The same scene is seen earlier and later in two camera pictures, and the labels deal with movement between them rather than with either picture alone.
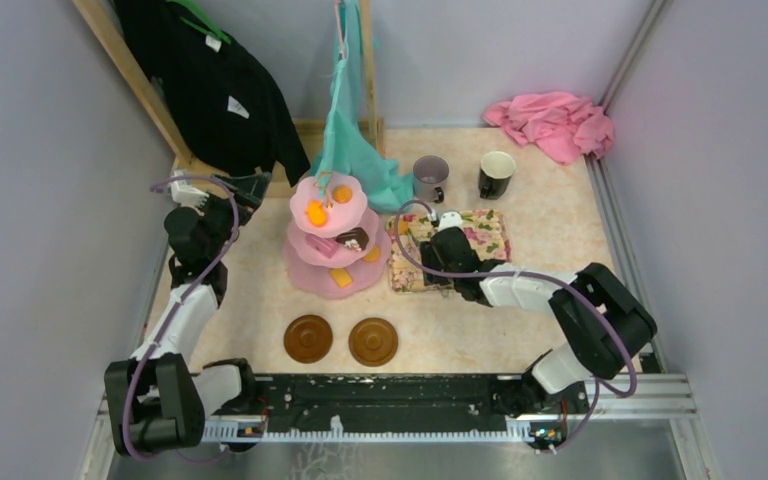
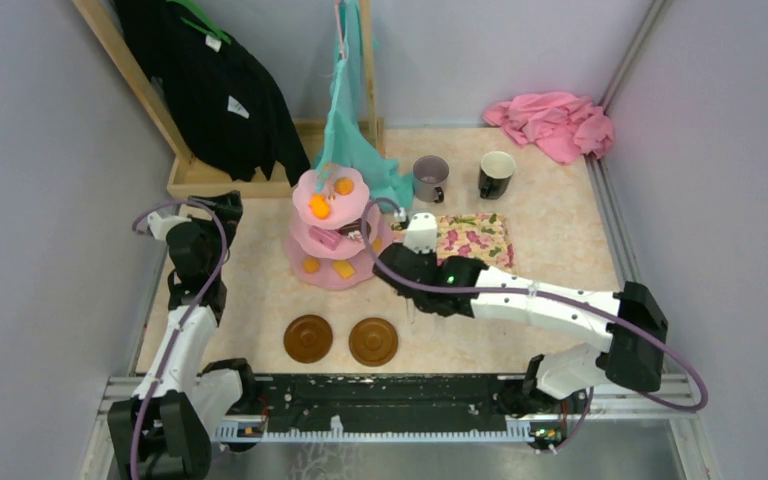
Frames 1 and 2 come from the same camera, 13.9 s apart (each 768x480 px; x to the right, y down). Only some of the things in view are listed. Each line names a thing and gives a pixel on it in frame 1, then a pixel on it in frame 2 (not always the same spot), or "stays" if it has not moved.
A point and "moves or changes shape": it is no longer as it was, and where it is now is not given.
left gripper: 248,190 -> 226,206
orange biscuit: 341,277 moves or changes shape
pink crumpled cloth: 561,125 stays
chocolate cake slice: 356,235 moves or changes shape
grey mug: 430,175 stays
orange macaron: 342,194 moves or changes shape
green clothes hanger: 210,28 stays
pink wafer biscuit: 322,246 moves or changes shape
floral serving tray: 486,230 stays
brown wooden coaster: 373,341 stays
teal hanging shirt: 351,145 stays
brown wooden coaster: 308,338 stays
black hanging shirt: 228,115 stays
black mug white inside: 496,170 stays
